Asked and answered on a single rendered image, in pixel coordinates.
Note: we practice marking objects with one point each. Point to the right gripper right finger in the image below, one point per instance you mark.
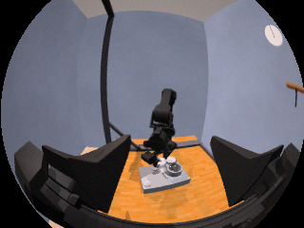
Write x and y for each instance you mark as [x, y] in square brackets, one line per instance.
[239, 168]

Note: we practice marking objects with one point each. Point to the silver toothed gear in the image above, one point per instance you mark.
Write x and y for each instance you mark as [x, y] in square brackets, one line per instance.
[161, 163]

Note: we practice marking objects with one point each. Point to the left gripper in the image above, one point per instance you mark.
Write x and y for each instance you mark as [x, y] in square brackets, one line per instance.
[151, 158]

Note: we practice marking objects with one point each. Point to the light grey round disc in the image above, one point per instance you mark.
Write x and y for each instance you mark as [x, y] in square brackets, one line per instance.
[147, 183]

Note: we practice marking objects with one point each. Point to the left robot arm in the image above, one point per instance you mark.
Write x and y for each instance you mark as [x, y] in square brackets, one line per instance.
[163, 121]

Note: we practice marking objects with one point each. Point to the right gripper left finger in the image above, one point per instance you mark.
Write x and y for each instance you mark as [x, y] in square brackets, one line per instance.
[98, 172]

